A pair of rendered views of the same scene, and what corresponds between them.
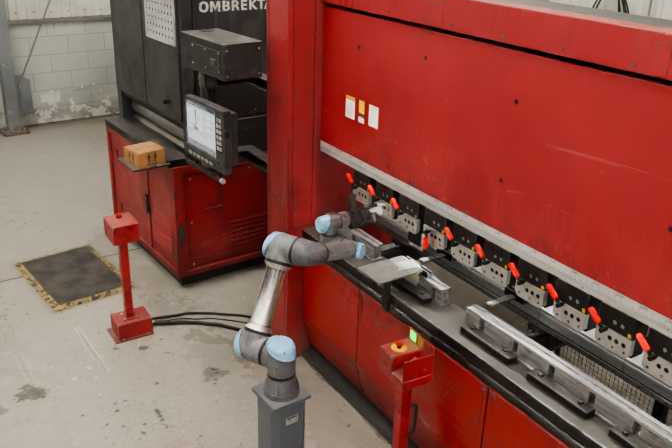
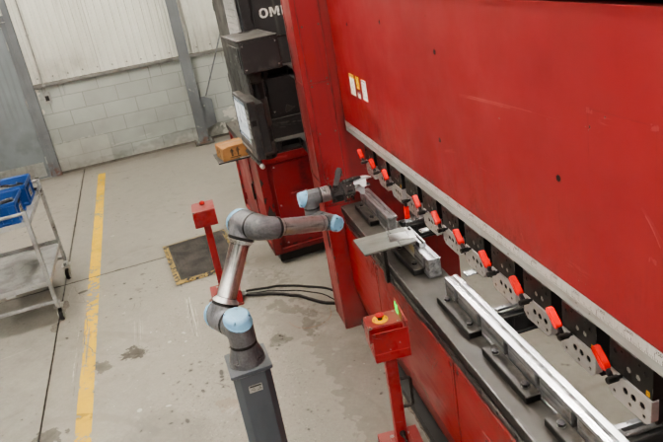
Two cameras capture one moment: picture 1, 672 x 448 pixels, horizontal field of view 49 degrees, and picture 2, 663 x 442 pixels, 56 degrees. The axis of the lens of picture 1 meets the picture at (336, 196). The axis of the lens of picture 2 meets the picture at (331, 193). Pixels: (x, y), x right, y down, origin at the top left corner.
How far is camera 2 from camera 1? 1.24 m
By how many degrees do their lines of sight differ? 20
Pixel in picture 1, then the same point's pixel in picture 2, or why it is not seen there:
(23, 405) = (124, 363)
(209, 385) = (271, 350)
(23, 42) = (204, 69)
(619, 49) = not seen: outside the picture
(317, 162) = (345, 141)
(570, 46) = not seen: outside the picture
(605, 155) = (498, 97)
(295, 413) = (258, 382)
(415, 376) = (389, 348)
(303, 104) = (320, 88)
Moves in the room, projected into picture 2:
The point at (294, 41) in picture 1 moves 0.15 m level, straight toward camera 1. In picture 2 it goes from (300, 29) to (291, 33)
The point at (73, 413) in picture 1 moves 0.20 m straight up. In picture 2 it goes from (157, 371) to (149, 345)
